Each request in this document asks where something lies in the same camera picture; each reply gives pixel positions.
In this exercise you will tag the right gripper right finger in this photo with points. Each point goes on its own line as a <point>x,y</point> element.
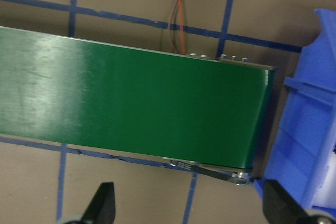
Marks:
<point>279,207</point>

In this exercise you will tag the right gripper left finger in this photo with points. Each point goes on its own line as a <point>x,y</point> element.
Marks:
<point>102,206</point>

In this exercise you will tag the right blue plastic bin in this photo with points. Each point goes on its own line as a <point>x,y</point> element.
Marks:
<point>302,158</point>

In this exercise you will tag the green conveyor belt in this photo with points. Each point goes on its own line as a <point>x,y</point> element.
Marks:
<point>203,115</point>

